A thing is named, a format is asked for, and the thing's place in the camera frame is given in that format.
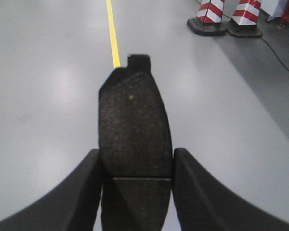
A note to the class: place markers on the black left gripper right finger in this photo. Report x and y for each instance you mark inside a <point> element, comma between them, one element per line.
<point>205,204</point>

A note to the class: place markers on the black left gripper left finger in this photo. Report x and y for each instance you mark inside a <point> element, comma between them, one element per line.
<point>70,206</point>

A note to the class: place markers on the grey brake pad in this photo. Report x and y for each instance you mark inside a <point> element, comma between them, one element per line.
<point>135,148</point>

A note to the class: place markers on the left red white traffic cone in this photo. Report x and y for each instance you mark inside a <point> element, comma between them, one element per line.
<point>208,21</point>

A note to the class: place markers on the red white traffic cone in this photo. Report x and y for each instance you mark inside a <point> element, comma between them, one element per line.
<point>243,23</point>
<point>208,21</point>

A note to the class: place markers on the right red white traffic cone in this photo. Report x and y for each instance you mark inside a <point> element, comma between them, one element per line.
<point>243,23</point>

